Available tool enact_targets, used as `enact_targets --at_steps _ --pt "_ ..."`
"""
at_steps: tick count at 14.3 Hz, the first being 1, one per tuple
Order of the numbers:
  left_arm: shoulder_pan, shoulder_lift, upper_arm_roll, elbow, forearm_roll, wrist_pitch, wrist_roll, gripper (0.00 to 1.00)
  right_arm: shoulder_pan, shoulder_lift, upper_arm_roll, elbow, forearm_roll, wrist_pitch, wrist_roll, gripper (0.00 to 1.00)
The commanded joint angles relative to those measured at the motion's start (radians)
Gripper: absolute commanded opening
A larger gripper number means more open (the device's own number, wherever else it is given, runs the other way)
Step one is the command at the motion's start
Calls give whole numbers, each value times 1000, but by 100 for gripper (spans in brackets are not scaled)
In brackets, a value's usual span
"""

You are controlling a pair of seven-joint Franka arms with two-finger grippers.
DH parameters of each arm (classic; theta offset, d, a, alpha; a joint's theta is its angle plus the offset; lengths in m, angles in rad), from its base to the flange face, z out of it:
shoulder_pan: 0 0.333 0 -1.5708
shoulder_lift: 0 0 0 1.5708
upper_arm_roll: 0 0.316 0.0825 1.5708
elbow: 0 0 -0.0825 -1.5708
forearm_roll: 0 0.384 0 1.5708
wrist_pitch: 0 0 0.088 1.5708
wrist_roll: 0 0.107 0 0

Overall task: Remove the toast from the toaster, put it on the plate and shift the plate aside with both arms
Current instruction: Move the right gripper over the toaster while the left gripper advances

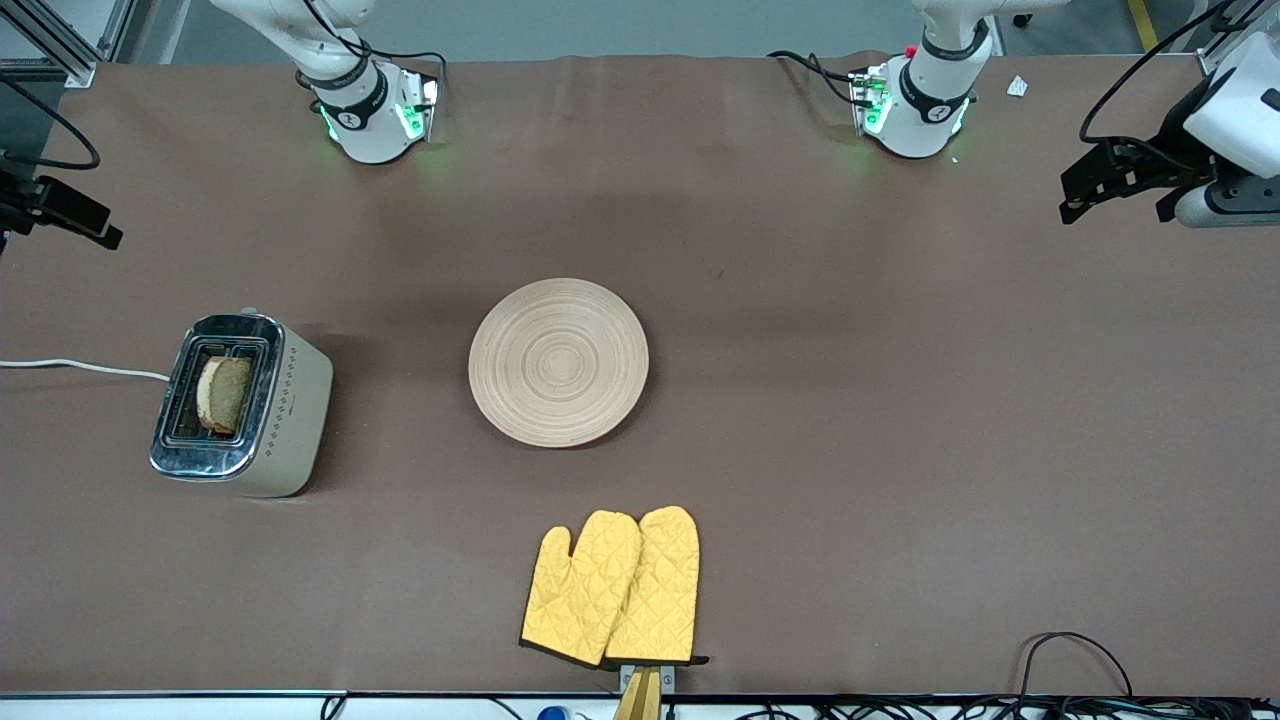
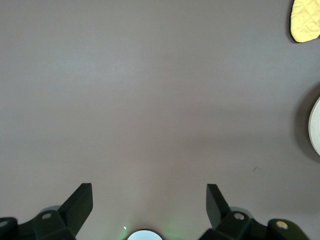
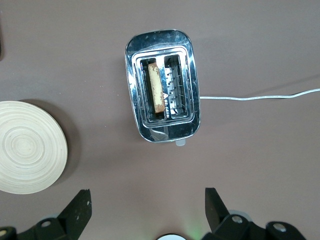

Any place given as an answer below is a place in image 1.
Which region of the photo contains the brown crust toast slice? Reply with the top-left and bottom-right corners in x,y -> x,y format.
195,355 -> 254,437

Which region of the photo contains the round wooden plate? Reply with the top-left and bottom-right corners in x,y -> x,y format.
468,278 -> 651,450

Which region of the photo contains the silver beige toaster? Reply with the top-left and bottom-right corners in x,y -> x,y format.
150,312 -> 335,499

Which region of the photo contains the brown table cover cloth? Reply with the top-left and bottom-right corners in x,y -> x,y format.
0,52 -> 1280,698

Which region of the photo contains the yellow oven mitt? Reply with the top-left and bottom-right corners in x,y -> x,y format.
519,510 -> 643,669
605,505 -> 710,667

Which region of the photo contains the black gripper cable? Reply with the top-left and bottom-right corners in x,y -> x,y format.
1078,0 -> 1239,144
0,74 -> 102,172

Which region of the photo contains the white toaster power cable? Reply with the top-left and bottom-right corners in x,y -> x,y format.
0,357 -> 172,384

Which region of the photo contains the aluminium frame profile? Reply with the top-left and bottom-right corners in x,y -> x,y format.
0,0 -> 138,89
1193,0 -> 1280,73

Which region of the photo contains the black arm base cable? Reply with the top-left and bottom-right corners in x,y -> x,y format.
767,49 -> 863,108
300,0 -> 448,96

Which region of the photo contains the black looped cable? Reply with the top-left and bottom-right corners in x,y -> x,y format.
1014,631 -> 1137,701

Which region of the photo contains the wooden stand with grey bracket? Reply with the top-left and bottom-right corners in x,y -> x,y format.
611,662 -> 677,720

